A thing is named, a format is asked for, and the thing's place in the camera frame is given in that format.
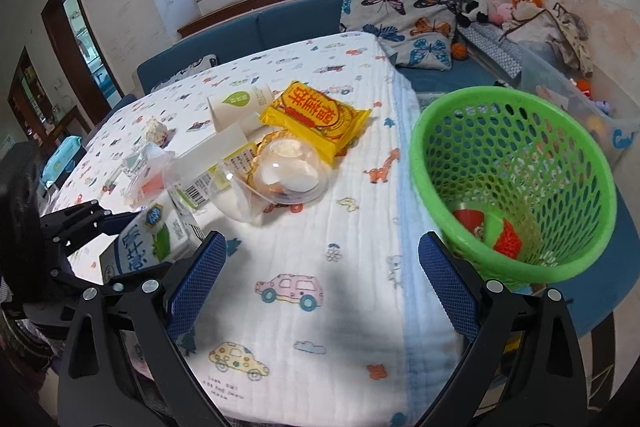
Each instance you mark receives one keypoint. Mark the red paper cup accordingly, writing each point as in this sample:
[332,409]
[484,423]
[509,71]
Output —
[467,222]

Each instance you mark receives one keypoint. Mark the white paper cup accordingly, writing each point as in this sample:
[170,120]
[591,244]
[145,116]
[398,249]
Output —
[235,104]

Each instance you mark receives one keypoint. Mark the beige patterned cloth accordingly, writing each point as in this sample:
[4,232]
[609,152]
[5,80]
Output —
[565,32]

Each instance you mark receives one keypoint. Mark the blue checkered folded blanket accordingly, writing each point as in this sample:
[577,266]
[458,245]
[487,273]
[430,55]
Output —
[495,49]

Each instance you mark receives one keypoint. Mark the white printed blanket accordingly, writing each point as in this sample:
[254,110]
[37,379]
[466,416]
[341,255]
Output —
[310,247]

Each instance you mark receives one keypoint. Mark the patterned clothing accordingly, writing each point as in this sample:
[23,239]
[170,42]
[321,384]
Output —
[20,347]

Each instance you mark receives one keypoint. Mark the wooden door frame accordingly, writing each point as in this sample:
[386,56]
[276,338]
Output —
[55,32]

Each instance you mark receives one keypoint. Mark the orange fox plush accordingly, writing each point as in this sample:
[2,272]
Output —
[525,4]

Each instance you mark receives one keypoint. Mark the white cardboard box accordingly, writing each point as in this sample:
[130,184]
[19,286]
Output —
[215,157]

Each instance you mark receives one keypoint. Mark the clear plastic bag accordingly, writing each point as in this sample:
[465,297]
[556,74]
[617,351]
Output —
[150,172]

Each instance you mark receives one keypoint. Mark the blue wet wipes pack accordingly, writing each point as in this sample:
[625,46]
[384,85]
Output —
[62,157]

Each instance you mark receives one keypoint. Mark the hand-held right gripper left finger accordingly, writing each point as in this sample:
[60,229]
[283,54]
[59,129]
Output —
[197,282]

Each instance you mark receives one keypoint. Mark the butterfly print pillow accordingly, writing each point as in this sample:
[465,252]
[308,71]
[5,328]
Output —
[400,22]

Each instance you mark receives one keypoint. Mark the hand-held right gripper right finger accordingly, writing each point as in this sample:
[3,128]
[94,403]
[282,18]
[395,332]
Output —
[450,292]

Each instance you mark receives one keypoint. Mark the pink plush toy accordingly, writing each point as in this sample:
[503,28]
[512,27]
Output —
[500,13]

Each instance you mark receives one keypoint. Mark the wooden cabinet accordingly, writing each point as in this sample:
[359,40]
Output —
[25,97]

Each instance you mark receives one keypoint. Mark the crumpled white tissue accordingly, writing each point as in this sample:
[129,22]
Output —
[155,129]

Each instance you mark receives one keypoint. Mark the clear plastic storage bin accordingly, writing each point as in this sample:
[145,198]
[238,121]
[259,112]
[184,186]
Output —
[550,77]

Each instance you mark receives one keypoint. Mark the blue sofa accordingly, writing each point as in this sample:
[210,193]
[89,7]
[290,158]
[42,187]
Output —
[280,24]

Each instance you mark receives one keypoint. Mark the green plastic basket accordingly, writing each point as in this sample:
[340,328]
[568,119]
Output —
[425,142]

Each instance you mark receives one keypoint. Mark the blue white milk carton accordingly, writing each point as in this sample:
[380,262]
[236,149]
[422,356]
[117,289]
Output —
[150,237]

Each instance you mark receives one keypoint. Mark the clear plastic dome container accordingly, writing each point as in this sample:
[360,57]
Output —
[290,172]

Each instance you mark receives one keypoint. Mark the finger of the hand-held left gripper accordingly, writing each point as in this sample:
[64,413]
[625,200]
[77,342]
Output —
[117,221]
[75,285]

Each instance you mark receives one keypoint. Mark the small orange ball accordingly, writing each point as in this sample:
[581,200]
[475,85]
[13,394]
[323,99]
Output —
[459,51]

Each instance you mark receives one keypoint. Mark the red mesh wrapper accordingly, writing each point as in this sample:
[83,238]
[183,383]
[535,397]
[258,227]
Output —
[507,237]

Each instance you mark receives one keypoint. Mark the yellow snack packet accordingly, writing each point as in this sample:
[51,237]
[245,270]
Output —
[315,117]

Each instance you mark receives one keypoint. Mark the brown wooden rail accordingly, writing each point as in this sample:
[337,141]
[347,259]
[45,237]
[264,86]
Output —
[225,14]

